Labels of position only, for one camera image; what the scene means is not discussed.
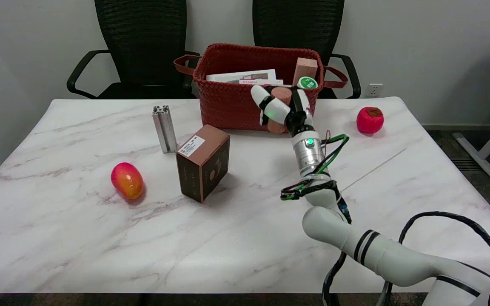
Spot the brown cardboard box white label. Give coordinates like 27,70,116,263
176,124,231,203

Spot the thick black looping cable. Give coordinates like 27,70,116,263
398,211,490,282

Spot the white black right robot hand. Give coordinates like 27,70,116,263
251,85,316,135

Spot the white printed booklet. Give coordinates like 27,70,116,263
206,69,277,83

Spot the white desk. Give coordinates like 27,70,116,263
452,41,490,191

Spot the white box with pink label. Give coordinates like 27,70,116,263
239,79,284,86

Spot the red apple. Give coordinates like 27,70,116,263
356,106,385,135

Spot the green black cable bundle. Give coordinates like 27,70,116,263
280,133,353,224

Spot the red yellow mango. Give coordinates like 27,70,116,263
110,162,144,200

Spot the tan wooden cylinder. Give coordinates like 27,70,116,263
267,87,293,134

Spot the silver aluminium extrusion profile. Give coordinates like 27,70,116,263
151,105,177,154

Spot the light wooden block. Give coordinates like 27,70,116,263
292,57,319,88

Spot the black mesh office chair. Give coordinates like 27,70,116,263
252,0,362,99
66,0,201,100

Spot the red woven basket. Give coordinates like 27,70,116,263
174,42,349,133

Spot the black hanging cable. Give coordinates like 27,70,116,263
322,251,348,306

